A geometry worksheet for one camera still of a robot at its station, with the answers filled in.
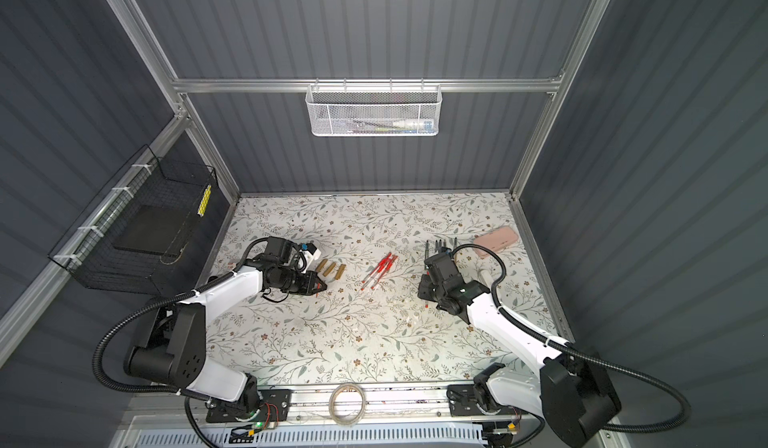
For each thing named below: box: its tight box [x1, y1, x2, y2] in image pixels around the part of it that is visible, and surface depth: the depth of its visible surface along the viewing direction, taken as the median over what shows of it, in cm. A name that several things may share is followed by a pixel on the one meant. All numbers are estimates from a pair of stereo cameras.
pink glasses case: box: [474, 227, 519, 259], surface depth 107 cm
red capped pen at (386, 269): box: [371, 255, 399, 290], surface depth 101 cm
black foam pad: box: [113, 205, 192, 256], surface depth 74 cm
